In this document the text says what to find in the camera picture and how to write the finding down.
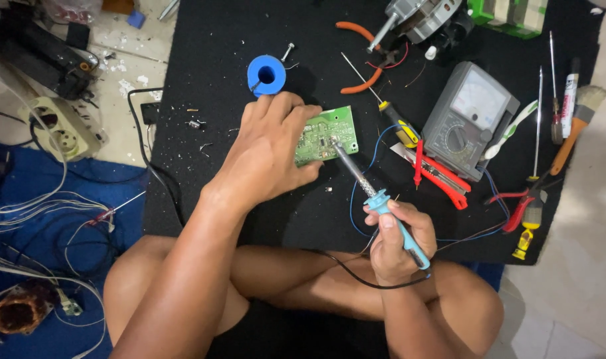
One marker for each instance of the black work mat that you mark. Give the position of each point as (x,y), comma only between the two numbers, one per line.
(223,164)

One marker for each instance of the person's right hand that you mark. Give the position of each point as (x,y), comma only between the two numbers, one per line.
(395,247)

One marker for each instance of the white green toothbrush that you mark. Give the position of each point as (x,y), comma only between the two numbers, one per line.
(510,129)

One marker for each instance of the small green circuit board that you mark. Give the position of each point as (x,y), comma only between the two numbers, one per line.
(71,305)

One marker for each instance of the grey electric motor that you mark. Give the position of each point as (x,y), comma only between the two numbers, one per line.
(422,20)

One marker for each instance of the silver bolt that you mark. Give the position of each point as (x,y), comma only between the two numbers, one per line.
(287,51)

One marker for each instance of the person's left hand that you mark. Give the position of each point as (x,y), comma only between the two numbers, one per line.
(268,149)

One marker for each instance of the red multimeter probe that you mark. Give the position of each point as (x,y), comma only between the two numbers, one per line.
(418,162)

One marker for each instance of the blue cloth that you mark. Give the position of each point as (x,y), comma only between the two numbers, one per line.
(38,234)

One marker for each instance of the black device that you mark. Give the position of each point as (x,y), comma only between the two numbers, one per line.
(38,55)

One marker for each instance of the person's legs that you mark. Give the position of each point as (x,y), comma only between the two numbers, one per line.
(303,294)

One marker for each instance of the cream power strip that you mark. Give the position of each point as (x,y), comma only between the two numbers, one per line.
(63,129)

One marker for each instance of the copper wound coil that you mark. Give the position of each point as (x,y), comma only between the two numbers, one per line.
(19,311)

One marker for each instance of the green white box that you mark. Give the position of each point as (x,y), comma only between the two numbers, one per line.
(510,15)

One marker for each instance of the blue solder spool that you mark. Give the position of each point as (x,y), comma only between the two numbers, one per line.
(266,75)

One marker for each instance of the white marker pen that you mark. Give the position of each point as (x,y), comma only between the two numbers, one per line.
(569,102)

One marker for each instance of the grey analog multimeter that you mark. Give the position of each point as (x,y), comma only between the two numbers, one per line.
(465,119)

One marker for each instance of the long thin yellow-tipped screwdriver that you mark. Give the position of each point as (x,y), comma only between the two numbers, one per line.
(537,124)

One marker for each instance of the red utility knife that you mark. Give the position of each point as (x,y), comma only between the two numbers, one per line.
(442,182)

